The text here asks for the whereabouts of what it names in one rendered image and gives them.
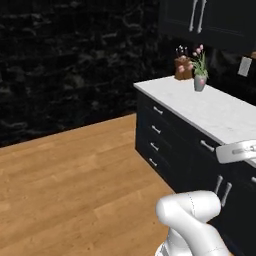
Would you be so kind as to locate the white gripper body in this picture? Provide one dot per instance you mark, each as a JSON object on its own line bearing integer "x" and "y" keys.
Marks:
{"x": 230, "y": 154}

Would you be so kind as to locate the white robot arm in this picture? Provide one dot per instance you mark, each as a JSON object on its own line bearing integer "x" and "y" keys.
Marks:
{"x": 190, "y": 216}

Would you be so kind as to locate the dark base cabinet door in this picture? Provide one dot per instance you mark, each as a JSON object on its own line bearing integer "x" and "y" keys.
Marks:
{"x": 240, "y": 206}
{"x": 198, "y": 176}

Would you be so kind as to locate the dark drawer front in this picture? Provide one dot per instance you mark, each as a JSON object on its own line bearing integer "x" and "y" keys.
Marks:
{"x": 196, "y": 146}
{"x": 165, "y": 133}
{"x": 164, "y": 150}
{"x": 163, "y": 170}
{"x": 166, "y": 115}

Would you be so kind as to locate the pink flowers in grey vase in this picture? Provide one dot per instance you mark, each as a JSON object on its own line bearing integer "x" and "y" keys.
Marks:
{"x": 200, "y": 81}

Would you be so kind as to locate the brown knife block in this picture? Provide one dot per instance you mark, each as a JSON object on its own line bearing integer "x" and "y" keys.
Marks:
{"x": 183, "y": 68}

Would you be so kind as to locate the white wall outlet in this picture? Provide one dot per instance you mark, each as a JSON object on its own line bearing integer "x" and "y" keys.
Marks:
{"x": 245, "y": 66}

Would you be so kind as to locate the dark wall cabinet door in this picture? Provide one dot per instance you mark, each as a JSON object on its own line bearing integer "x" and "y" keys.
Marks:
{"x": 230, "y": 20}
{"x": 176, "y": 16}

